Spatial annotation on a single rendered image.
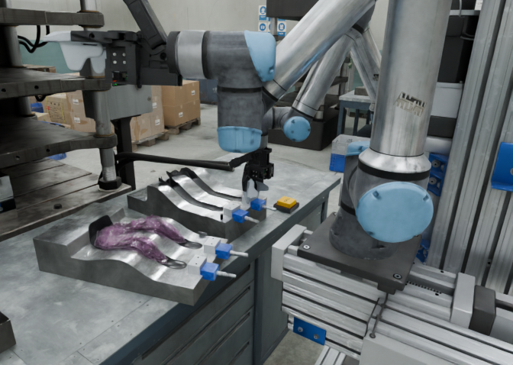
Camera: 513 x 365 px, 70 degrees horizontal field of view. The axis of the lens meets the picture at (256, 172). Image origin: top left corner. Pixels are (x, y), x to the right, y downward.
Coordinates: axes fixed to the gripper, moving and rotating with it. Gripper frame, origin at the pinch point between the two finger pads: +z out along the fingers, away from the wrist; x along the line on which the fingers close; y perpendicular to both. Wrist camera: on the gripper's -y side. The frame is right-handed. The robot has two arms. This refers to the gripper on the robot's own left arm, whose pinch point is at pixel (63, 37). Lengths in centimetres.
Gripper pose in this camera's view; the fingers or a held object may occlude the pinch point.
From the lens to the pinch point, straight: 72.8
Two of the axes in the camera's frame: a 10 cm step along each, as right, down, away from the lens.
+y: -0.3, 9.8, 2.2
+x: 0.9, -2.1, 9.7
